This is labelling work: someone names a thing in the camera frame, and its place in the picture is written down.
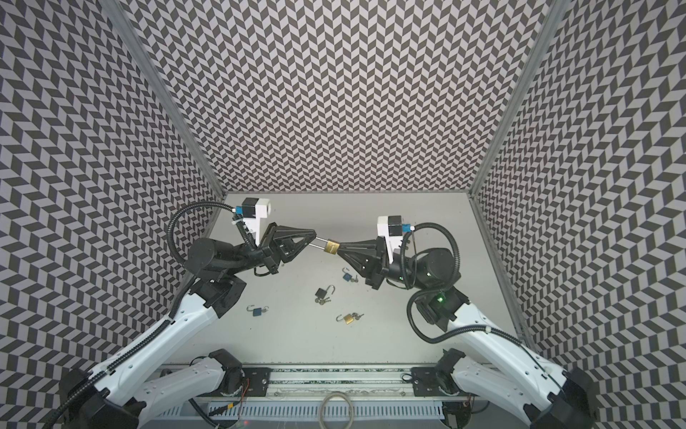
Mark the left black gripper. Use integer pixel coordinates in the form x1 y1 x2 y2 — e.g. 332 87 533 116
222 222 315 278

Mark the long shackle brass padlock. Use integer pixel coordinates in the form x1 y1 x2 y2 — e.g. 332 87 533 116
309 237 340 255

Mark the small brass padlock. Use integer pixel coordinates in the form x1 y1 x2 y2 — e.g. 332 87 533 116
336 312 364 325

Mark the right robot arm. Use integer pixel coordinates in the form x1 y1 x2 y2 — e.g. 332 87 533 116
324 216 598 428

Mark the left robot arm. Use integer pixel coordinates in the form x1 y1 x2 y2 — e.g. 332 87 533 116
44 198 316 428

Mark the black padlock with keys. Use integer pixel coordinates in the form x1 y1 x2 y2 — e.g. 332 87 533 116
314 284 336 306

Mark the blue padlock left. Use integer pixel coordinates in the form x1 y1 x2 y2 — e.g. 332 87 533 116
246 305 269 317

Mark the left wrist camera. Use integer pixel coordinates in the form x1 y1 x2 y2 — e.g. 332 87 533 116
232 198 272 245

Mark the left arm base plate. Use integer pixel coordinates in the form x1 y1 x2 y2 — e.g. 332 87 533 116
216 366 272 398

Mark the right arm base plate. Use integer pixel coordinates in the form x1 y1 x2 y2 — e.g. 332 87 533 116
402 366 474 398

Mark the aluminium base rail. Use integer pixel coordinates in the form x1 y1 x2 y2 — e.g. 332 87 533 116
114 362 569 429

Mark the grey cable loop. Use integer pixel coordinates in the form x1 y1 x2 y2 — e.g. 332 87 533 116
318 390 356 429

